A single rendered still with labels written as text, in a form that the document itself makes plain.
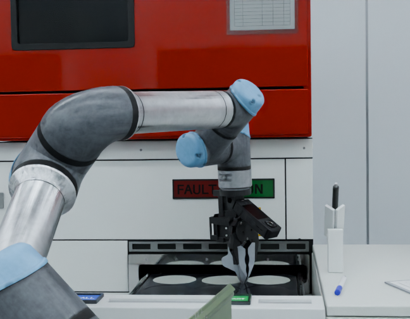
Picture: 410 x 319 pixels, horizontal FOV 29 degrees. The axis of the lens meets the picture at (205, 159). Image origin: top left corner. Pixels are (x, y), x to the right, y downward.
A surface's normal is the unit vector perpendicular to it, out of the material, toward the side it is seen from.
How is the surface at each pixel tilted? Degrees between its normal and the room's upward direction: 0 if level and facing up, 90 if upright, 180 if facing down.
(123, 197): 90
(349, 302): 0
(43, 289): 53
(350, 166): 90
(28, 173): 81
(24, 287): 59
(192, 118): 114
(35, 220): 48
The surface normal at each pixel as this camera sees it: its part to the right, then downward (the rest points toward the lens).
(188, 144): -0.66, 0.08
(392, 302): -0.02, -1.00
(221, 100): 0.64, -0.45
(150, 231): -0.10, 0.05
